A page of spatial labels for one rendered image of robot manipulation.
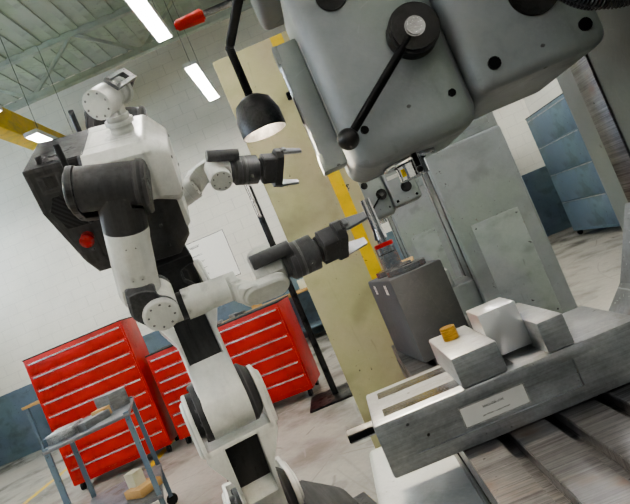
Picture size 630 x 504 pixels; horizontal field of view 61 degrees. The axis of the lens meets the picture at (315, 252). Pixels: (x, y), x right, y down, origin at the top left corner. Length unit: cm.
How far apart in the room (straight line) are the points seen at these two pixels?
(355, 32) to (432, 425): 53
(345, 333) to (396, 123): 190
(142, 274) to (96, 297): 963
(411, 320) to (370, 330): 146
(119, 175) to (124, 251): 15
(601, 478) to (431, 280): 65
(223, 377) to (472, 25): 90
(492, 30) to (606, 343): 43
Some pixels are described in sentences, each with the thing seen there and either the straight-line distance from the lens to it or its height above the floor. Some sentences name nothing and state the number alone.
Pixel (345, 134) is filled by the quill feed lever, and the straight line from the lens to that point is 72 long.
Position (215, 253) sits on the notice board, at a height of 208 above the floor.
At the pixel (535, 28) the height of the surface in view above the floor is 139.
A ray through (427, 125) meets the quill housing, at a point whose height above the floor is 133.
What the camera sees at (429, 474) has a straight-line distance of 89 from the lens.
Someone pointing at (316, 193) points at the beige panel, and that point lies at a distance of 258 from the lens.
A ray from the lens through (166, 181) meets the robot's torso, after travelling 123.
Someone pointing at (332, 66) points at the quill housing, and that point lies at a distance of 78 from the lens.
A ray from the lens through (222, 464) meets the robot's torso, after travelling 136.
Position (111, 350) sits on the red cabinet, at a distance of 593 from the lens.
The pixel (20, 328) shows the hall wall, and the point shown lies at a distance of 1148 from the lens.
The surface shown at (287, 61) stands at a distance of 87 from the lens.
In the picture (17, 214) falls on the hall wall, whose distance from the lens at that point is 1146.
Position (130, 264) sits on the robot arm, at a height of 136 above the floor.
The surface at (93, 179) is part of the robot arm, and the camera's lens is 109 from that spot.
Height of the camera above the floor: 122
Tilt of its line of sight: 1 degrees up
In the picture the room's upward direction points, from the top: 23 degrees counter-clockwise
